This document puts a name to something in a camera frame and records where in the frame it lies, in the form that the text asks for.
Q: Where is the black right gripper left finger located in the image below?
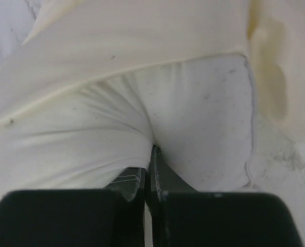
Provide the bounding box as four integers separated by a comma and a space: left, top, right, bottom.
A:
0, 168, 145, 246

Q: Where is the cream yellow pillowcase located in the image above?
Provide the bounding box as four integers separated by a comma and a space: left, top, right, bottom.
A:
0, 1, 305, 142

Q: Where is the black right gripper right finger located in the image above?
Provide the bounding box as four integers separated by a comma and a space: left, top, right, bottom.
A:
146, 146, 302, 246

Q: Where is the white pillow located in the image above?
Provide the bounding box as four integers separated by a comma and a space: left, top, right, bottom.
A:
0, 55, 305, 214

